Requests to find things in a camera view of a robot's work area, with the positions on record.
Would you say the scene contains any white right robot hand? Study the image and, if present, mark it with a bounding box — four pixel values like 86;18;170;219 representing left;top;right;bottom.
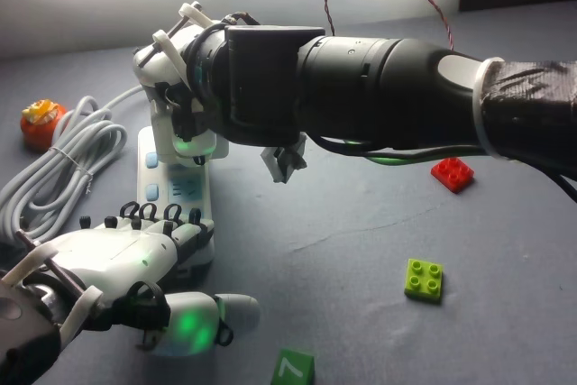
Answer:
132;19;220;160

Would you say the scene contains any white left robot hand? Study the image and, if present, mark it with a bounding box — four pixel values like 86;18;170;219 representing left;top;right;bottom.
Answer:
44;201;261;358

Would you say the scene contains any white charger adapter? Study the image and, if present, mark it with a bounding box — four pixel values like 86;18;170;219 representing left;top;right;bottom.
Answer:
151;105;230;169

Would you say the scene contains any white power strip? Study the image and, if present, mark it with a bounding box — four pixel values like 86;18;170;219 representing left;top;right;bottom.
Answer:
136;126;217;278

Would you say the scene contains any green cube with number seven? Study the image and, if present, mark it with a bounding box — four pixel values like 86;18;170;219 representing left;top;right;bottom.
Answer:
270;347;316;385

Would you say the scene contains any grey table cloth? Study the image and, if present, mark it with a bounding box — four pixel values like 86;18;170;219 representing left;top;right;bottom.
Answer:
0;0;577;385

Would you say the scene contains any large lime studded block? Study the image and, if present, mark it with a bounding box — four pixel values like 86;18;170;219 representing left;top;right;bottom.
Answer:
403;257;446;306

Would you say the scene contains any red studded block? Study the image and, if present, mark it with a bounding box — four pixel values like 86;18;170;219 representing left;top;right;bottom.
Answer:
430;156;476;196

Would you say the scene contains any grey coiled power cable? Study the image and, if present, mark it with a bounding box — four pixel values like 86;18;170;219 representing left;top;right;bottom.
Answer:
0;85;150;246

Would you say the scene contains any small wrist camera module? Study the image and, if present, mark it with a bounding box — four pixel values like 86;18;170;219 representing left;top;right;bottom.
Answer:
260;134;308;186

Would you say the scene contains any red black twisted wire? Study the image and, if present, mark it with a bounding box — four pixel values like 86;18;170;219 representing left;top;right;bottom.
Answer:
324;0;456;50

